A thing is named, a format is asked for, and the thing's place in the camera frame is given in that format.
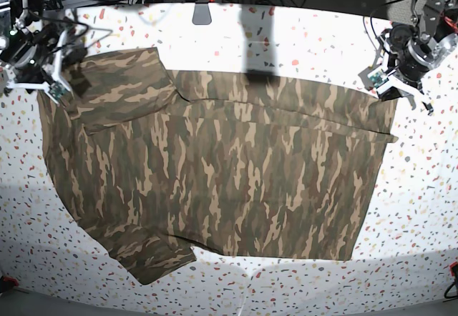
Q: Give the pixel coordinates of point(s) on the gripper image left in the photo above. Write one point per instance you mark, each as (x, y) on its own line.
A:
(34, 60)

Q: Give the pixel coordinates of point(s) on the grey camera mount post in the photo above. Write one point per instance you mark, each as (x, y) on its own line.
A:
(201, 14)

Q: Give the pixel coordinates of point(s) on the red clamp corner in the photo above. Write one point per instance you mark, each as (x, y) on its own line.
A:
(7, 283)
(454, 270)

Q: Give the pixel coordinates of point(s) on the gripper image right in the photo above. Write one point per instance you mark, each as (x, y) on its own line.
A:
(408, 56)

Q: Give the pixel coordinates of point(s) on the red clamp right corner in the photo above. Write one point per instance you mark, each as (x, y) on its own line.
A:
(454, 270)

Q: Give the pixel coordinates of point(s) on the camouflage T-shirt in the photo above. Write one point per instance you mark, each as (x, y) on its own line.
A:
(152, 162)

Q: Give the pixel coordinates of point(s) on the red clamp left corner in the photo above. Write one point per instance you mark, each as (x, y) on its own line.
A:
(7, 283)

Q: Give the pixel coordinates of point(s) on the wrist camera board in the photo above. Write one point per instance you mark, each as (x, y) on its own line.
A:
(373, 77)
(57, 91)

